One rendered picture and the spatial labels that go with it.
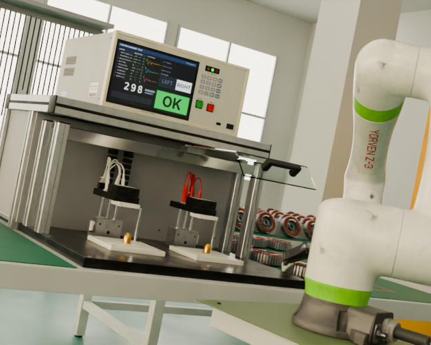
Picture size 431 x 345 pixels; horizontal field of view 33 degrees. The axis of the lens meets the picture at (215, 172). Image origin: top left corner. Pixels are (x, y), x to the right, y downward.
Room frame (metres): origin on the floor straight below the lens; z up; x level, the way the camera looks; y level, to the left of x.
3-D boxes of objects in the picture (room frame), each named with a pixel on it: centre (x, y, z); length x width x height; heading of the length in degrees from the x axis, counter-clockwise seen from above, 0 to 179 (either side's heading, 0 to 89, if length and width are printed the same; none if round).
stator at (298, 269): (2.14, -0.31, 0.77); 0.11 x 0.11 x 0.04
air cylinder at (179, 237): (2.09, 0.06, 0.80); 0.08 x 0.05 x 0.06; 122
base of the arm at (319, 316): (1.34, -0.31, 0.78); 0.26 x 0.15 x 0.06; 51
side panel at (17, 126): (2.07, 0.57, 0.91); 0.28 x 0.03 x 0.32; 32
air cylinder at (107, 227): (1.96, 0.26, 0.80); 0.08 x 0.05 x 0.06; 122
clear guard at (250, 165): (2.02, -0.09, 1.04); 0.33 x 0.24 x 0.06; 32
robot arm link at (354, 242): (1.37, -0.28, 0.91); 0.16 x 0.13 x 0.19; 77
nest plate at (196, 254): (1.97, -0.02, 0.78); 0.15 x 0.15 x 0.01; 32
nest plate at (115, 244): (1.84, 0.19, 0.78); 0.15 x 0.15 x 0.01; 32
